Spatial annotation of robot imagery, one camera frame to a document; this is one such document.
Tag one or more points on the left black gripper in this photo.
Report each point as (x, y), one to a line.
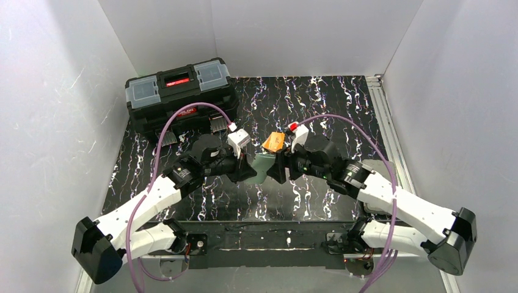
(238, 166)

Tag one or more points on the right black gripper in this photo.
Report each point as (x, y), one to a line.
(289, 162)

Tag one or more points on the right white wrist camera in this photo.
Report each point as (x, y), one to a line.
(300, 134)

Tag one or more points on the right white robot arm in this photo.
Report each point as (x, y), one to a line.
(444, 236)

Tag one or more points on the aluminium frame rail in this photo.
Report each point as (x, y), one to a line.
(388, 132)

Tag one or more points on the mint green card holder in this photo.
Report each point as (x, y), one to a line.
(261, 164)

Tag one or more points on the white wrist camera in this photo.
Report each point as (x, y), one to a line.
(238, 140)
(300, 134)

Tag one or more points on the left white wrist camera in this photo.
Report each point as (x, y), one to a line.
(238, 140)

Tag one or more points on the black toolbox with grey lids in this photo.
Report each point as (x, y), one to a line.
(152, 99)

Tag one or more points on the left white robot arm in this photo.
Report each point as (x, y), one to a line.
(102, 246)

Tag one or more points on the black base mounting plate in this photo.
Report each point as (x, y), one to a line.
(255, 244)

